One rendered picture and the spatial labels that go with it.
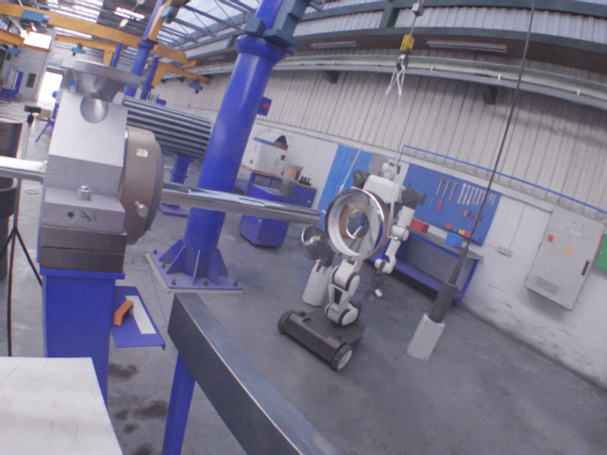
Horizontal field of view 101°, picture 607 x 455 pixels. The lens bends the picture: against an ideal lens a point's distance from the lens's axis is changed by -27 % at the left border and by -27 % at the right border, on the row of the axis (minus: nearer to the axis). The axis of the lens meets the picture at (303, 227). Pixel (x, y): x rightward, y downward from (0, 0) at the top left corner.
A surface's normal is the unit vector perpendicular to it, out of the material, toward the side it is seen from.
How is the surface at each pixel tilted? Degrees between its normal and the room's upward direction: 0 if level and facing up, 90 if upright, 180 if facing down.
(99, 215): 90
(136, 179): 70
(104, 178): 90
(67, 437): 0
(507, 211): 90
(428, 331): 90
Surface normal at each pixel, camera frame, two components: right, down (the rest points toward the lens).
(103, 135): 0.66, -0.41
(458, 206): -0.74, -0.11
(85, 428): 0.32, -0.93
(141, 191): 0.66, 0.18
